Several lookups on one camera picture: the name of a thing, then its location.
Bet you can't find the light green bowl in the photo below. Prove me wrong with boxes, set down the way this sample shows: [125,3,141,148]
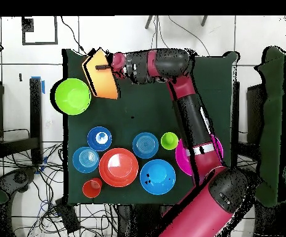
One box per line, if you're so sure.
[54,78,92,116]

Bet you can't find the dark green tablecloth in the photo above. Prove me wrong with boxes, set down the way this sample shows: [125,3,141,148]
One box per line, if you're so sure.
[62,48,240,206]

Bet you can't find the red-orange cup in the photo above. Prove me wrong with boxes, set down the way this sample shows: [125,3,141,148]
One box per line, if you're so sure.
[82,177,104,199]

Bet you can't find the large light orange bowl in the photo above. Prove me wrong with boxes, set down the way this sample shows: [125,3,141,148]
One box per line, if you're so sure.
[81,47,121,100]

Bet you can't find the large pink bowl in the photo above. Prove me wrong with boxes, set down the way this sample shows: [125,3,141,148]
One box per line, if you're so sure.
[175,134,224,177]

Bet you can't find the black chair base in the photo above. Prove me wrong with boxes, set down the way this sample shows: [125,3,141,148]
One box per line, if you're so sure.
[0,166,38,198]

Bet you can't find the black bench frame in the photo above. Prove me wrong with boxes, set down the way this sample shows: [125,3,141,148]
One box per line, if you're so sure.
[0,77,44,166]

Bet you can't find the medium blue bowl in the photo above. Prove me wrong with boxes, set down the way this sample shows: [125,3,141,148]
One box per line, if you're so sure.
[139,159,176,196]

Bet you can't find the light green cup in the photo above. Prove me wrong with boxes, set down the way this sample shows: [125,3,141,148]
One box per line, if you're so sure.
[160,131,179,151]

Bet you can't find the small dark blue bowl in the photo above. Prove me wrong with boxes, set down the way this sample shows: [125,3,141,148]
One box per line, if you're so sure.
[87,126,113,152]

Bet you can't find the grey tripod legs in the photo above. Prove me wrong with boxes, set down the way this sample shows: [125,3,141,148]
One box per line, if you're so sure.
[144,15,209,30]

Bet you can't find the shallow red-orange bowl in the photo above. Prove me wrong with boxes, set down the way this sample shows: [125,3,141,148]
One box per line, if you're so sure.
[98,148,139,188]

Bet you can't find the black power strip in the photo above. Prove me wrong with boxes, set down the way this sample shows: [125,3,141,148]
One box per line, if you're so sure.
[55,198,81,234]

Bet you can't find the small light blue bowl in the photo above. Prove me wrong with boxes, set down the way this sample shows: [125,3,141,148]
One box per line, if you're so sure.
[72,146,100,174]
[132,131,160,159]

